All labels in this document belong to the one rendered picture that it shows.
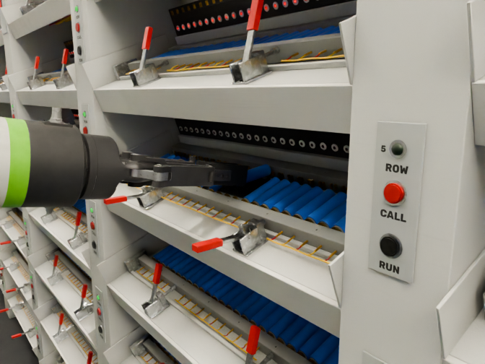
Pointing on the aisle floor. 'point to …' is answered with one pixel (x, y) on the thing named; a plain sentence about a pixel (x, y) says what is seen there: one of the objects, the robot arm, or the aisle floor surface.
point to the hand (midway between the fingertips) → (221, 173)
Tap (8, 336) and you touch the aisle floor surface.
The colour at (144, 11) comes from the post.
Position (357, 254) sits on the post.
